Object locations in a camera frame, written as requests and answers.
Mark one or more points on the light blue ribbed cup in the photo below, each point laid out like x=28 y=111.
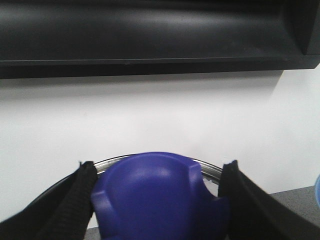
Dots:
x=317 y=191

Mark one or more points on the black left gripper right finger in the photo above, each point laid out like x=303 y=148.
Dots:
x=255 y=215

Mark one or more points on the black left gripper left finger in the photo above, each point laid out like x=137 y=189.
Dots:
x=62 y=212

